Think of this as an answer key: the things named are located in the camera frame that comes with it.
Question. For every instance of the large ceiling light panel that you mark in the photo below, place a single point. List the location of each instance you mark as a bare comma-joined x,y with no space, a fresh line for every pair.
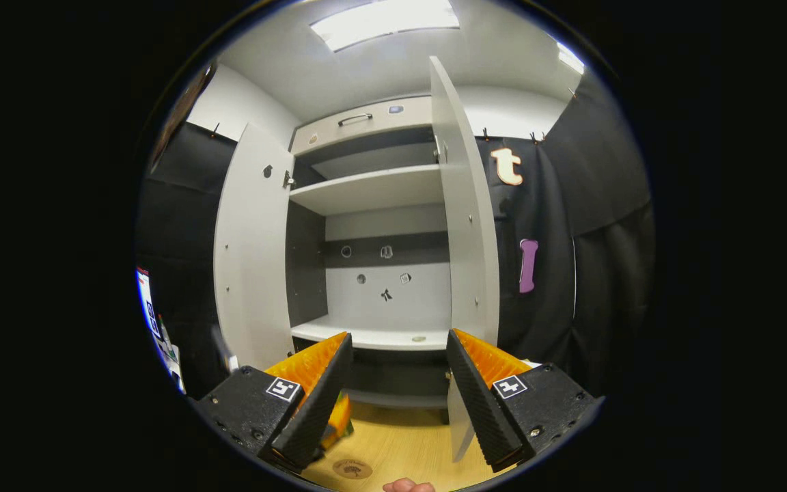
383,20

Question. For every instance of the black backdrop cloth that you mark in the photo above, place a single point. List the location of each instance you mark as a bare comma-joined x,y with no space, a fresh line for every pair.
605,287

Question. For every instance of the round brown coaster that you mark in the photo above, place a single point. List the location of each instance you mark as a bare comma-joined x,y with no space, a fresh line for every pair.
352,469

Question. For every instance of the grey cabinet door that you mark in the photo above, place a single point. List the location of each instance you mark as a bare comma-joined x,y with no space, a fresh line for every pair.
465,232
250,253

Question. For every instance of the small ceiling light panel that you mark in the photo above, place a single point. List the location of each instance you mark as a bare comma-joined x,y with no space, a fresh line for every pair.
571,58

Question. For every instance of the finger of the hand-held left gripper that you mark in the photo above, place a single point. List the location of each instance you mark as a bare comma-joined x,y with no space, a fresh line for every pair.
339,413

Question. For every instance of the grey cabinet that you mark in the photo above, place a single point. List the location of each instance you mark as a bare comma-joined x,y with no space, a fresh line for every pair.
380,188

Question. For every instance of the white printed board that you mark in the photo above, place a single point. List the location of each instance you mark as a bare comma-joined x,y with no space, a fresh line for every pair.
154,321

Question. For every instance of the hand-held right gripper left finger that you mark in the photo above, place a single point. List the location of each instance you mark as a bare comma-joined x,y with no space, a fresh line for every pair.
318,403

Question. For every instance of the brown wooden frame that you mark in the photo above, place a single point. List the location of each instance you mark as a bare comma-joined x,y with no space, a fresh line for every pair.
182,116

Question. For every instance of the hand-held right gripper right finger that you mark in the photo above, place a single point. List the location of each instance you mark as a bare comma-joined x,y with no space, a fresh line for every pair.
479,403

